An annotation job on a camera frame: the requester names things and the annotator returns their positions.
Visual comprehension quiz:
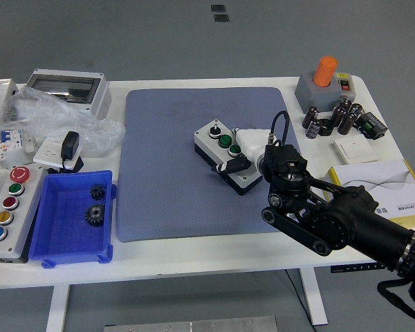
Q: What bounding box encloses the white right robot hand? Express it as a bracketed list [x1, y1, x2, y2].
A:
[212, 127, 275, 174]

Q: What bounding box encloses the grey four-button control box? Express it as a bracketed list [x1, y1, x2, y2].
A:
[193, 119, 264, 196]

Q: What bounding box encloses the grey five-button control box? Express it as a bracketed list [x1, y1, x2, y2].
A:
[0, 165, 48, 264]

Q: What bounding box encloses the blue-grey padded mat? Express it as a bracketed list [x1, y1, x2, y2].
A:
[116, 86, 304, 243]

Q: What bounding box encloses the orange cylinder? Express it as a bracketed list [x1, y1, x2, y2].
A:
[313, 56, 339, 87]

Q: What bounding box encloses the black module green terminal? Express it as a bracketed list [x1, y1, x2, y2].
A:
[354, 111, 388, 140]

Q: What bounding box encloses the yellow white cardboard box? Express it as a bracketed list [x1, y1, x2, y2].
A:
[323, 159, 415, 228]

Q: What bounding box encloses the small black gear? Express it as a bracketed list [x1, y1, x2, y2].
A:
[89, 185, 107, 201]

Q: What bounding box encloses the black table control panel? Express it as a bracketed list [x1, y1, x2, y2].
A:
[330, 262, 387, 274]

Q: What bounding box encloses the white table leg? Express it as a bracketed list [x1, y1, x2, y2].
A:
[45, 285, 72, 332]
[299, 268, 329, 326]

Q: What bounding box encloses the large black gear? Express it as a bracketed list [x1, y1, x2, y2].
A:
[84, 203, 107, 228]

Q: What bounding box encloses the black power adapter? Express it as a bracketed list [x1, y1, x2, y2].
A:
[60, 130, 84, 173]

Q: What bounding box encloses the grey windowed distribution box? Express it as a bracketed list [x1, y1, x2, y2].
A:
[24, 68, 111, 120]

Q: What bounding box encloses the grey metal plate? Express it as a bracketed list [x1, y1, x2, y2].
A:
[103, 316, 277, 332]

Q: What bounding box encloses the clear plastic bag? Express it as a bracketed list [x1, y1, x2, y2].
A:
[0, 85, 126, 155]

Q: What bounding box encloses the blue plastic bin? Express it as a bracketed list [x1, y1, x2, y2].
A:
[28, 169, 118, 269]

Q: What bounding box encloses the white circuit breaker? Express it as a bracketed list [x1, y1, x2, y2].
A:
[0, 127, 37, 163]

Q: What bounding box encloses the grey switch base box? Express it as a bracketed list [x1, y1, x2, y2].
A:
[294, 71, 356, 113]

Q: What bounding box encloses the black ring holder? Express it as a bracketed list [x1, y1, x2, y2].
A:
[318, 118, 335, 136]

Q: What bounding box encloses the white wall switch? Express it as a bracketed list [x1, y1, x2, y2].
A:
[333, 136, 378, 164]

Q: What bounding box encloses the white wall socket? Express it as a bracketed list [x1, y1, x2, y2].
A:
[33, 138, 82, 166]

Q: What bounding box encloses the white grey enclosure box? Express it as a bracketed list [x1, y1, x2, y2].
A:
[0, 78, 20, 142]

